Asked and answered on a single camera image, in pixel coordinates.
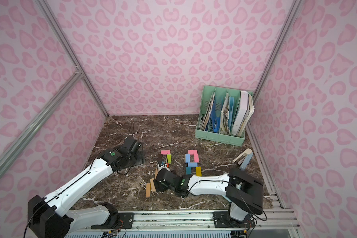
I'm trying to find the wooden block bottom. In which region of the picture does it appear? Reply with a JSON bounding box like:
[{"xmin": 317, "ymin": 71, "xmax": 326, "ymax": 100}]
[{"xmin": 145, "ymin": 183, "xmax": 151, "ymax": 198}]

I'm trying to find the dark brown block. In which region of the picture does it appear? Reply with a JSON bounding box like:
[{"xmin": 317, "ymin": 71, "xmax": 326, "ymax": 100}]
[{"xmin": 157, "ymin": 154, "xmax": 164, "ymax": 165}]

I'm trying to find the green block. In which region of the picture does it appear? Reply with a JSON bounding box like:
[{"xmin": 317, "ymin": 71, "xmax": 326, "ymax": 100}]
[{"xmin": 166, "ymin": 154, "xmax": 172, "ymax": 164}]

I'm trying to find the yellow block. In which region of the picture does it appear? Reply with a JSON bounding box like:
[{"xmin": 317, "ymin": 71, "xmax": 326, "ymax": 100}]
[{"xmin": 195, "ymin": 167, "xmax": 202, "ymax": 177}]

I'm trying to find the pink block top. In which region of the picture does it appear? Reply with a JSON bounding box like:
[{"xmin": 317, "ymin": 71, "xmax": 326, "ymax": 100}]
[{"xmin": 188, "ymin": 150, "xmax": 198, "ymax": 155}]

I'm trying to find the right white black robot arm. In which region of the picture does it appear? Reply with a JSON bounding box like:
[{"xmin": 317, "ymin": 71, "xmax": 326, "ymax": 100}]
[{"xmin": 153, "ymin": 168, "xmax": 263, "ymax": 221}]

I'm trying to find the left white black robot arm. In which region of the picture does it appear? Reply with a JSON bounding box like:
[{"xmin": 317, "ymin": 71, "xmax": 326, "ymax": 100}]
[{"xmin": 26, "ymin": 136, "xmax": 145, "ymax": 238}]

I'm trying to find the blue mesh folder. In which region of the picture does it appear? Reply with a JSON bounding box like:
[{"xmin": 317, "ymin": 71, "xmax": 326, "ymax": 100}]
[{"xmin": 209, "ymin": 98, "xmax": 220, "ymax": 133}]

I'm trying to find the beige blue stapler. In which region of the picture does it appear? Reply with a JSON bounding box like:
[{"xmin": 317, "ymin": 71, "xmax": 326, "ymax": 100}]
[{"xmin": 232, "ymin": 148, "xmax": 253, "ymax": 171}]

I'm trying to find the green desktop file organizer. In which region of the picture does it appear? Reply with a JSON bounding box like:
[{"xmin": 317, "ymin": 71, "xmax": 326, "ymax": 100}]
[{"xmin": 195, "ymin": 85, "xmax": 255, "ymax": 146}]

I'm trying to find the white binder folder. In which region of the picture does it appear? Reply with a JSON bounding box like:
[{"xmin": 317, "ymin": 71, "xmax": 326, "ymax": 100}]
[{"xmin": 232, "ymin": 91, "xmax": 249, "ymax": 136}]

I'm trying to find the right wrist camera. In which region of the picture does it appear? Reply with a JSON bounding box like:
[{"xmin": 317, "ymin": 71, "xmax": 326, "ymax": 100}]
[{"xmin": 157, "ymin": 160, "xmax": 170, "ymax": 171}]

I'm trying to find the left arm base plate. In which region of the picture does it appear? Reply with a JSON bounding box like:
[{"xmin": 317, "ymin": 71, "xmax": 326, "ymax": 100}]
[{"xmin": 91, "ymin": 212, "xmax": 135, "ymax": 230}]

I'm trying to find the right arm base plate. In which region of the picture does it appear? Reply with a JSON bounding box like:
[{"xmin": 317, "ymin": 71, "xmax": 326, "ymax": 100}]
[{"xmin": 212, "ymin": 211, "xmax": 256, "ymax": 230}]

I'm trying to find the aluminium mounting rail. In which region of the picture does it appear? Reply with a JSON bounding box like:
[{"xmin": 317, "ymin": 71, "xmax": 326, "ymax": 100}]
[{"xmin": 44, "ymin": 208, "xmax": 301, "ymax": 233}]

